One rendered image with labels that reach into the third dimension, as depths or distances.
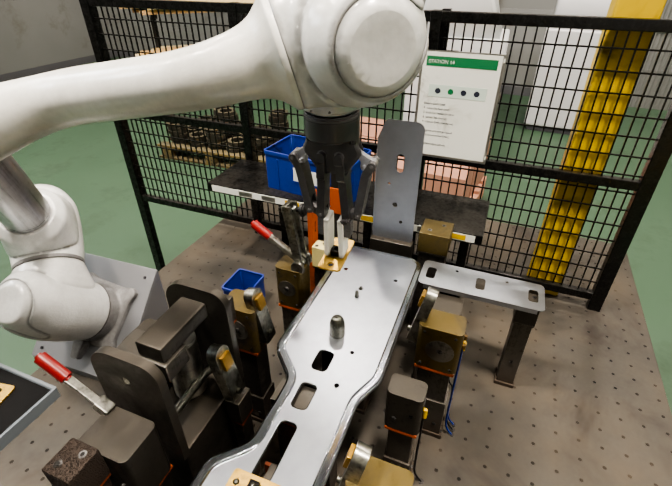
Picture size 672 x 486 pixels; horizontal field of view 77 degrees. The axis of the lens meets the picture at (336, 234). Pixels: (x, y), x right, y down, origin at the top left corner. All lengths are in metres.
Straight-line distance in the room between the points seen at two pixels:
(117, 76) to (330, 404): 0.61
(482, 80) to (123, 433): 1.14
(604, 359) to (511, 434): 0.41
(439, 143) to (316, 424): 0.90
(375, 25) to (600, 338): 1.34
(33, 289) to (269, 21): 0.91
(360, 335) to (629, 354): 0.88
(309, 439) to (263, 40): 0.61
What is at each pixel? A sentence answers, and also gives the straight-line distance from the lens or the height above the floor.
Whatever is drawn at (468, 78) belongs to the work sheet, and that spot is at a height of 1.39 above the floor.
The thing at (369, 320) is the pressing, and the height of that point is 1.00.
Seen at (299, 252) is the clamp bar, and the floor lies 1.10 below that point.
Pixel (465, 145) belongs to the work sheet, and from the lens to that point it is 1.35.
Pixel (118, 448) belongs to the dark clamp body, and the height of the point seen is 1.08.
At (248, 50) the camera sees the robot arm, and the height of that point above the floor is 1.60.
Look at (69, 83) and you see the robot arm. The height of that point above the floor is 1.56.
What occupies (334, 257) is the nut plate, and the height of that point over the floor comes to 1.26.
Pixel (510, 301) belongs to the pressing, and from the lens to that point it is 1.07.
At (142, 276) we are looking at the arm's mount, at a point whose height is 0.92.
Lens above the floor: 1.67
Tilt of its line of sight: 33 degrees down
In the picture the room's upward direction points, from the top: straight up
